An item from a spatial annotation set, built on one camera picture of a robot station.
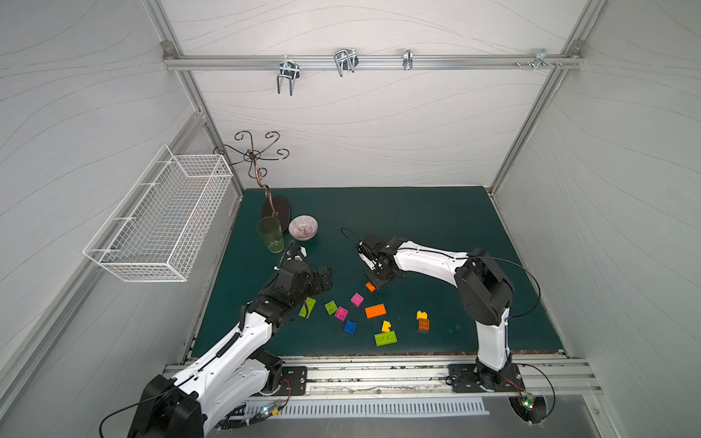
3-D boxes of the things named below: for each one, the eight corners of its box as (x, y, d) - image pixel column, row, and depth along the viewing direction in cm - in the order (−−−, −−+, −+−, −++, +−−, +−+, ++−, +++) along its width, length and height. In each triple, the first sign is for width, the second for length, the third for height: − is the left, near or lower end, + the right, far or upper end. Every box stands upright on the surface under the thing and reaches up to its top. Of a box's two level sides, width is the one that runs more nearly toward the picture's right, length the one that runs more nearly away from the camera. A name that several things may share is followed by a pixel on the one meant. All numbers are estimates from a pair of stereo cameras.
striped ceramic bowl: (288, 240, 104) (286, 234, 101) (292, 220, 110) (291, 214, 107) (316, 240, 104) (315, 234, 101) (318, 220, 110) (317, 214, 107)
